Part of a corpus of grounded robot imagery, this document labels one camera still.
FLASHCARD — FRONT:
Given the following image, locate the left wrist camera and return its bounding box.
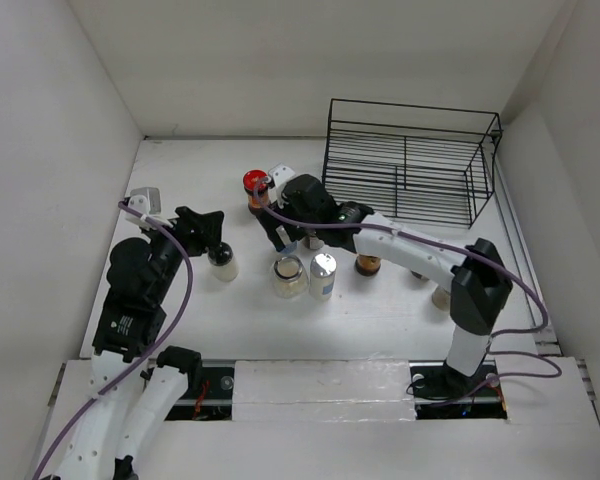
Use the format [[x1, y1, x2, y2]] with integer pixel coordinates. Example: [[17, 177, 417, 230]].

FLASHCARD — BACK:
[[127, 187, 161, 216]]

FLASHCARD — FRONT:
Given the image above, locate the red lid sauce jar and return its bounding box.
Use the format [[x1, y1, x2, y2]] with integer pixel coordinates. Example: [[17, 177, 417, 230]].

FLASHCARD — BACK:
[[355, 255, 381, 277], [243, 169, 270, 216]]

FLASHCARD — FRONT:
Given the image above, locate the open glass jar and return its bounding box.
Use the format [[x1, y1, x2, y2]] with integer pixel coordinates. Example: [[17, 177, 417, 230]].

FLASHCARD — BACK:
[[271, 255, 309, 299]]

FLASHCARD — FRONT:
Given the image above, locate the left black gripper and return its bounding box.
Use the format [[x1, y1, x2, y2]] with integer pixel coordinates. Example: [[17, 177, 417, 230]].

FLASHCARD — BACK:
[[141, 204, 222, 300]]

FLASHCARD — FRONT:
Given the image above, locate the black cap white bottle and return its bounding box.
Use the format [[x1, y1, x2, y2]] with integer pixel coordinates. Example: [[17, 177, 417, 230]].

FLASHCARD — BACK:
[[207, 242, 239, 283]]

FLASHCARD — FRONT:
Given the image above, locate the metal mounting rail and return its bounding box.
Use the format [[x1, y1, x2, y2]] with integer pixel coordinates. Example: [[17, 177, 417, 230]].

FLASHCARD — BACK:
[[167, 360, 507, 421]]

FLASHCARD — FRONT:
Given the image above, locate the black wire rack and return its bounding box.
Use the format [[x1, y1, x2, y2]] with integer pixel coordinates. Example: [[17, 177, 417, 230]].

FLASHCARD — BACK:
[[321, 98, 503, 229]]

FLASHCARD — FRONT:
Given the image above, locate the black cap beige bottle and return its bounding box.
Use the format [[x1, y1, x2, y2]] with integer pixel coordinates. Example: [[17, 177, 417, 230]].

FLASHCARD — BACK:
[[431, 286, 451, 312]]

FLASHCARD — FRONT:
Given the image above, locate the white lid dark jar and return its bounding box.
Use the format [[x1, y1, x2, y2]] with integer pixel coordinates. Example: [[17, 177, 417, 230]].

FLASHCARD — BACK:
[[302, 234, 324, 251]]

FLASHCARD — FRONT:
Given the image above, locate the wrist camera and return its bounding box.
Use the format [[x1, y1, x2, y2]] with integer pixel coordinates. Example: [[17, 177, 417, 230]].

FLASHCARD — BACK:
[[127, 187, 161, 216], [267, 164, 297, 199]]

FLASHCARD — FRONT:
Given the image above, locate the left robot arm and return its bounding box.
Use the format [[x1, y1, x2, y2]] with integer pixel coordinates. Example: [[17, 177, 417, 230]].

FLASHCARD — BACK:
[[33, 195, 224, 479]]

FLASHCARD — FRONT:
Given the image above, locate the silver lid spice shaker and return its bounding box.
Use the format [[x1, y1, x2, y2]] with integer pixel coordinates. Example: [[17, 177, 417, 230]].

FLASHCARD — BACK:
[[276, 226, 297, 254]]

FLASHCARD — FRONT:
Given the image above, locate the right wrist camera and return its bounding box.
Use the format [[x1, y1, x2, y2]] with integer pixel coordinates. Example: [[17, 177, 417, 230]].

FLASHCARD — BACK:
[[267, 164, 297, 199]]

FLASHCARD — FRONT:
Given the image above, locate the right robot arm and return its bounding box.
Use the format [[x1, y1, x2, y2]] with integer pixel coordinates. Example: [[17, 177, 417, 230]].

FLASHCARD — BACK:
[[251, 174, 512, 399]]

